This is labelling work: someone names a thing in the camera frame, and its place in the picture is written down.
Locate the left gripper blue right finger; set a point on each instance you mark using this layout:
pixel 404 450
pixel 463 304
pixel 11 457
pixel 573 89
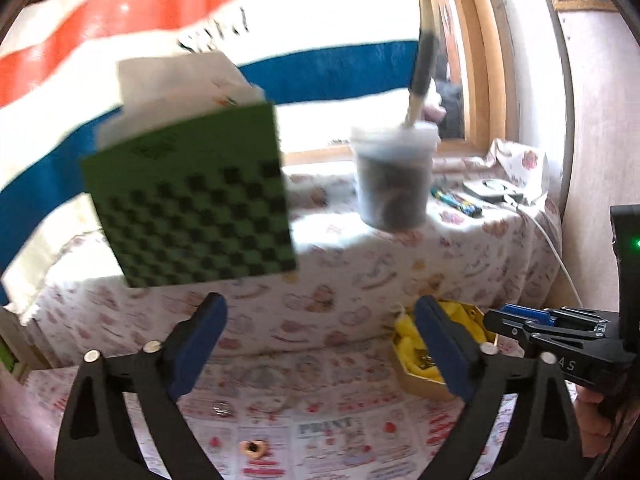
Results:
pixel 542 440

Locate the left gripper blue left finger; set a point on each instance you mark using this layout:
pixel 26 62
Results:
pixel 96 438

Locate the gold heart pendant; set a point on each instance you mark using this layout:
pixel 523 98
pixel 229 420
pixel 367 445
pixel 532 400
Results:
pixel 254 449

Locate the gold octagonal jewelry box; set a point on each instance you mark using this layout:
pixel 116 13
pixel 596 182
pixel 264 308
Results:
pixel 423 387

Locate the person right hand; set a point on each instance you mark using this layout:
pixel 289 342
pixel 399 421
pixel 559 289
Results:
pixel 598 434

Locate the baby bear print sheet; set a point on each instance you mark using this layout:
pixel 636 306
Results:
pixel 349 276

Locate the yellow cloth in box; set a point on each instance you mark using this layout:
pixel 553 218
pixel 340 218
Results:
pixel 412 351

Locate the grey flat device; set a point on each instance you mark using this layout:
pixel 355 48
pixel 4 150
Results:
pixel 493 190

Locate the colourful lighter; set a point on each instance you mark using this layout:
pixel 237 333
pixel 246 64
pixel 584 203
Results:
pixel 456 202

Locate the green checkered tissue box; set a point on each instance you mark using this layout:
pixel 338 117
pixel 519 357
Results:
pixel 199 201

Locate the clear plastic jar dark contents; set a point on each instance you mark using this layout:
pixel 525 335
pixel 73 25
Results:
pixel 394 174

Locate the white tissue paper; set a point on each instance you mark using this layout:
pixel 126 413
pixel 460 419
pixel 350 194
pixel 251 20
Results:
pixel 159 92

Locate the striped flag cloth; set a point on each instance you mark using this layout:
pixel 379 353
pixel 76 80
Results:
pixel 59 84

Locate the wooden window frame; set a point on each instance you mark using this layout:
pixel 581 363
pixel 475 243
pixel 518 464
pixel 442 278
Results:
pixel 480 55

